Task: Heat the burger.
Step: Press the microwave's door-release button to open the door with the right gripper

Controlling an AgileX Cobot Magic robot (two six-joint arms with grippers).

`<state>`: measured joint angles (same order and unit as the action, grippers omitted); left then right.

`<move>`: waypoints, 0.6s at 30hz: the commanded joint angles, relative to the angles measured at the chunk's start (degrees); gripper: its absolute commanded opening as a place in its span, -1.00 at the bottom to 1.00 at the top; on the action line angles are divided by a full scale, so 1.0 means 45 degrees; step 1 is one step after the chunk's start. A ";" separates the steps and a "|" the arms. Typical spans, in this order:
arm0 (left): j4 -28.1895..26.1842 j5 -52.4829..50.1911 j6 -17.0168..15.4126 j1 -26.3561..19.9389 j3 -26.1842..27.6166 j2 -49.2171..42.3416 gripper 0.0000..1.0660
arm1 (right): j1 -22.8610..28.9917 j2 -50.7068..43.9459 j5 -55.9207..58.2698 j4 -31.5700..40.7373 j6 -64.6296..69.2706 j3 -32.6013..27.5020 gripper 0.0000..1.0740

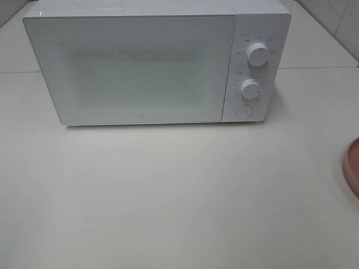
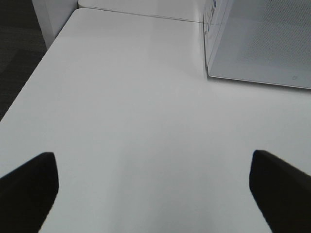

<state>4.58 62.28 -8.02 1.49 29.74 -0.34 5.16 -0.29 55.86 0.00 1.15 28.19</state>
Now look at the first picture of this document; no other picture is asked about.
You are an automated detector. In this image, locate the white round door button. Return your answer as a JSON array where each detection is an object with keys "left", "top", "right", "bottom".
[{"left": 236, "top": 105, "right": 253, "bottom": 119}]

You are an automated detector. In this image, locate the pink round plate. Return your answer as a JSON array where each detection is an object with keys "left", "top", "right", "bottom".
[{"left": 343, "top": 138, "right": 359, "bottom": 197}]

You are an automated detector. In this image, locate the white lower microwave knob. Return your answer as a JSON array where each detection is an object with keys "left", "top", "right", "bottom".
[{"left": 239, "top": 79, "right": 261, "bottom": 100}]

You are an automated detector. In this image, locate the white microwave knob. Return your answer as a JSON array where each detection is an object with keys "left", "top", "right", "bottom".
[
  {"left": 239, "top": 79, "right": 261, "bottom": 100},
  {"left": 246, "top": 41, "right": 270, "bottom": 67}
]

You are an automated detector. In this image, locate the white upper microwave knob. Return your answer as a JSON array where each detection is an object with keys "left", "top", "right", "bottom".
[{"left": 246, "top": 41, "right": 270, "bottom": 67}]

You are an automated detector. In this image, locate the white microwave oven body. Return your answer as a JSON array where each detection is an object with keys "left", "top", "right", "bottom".
[{"left": 23, "top": 1, "right": 292, "bottom": 123}]

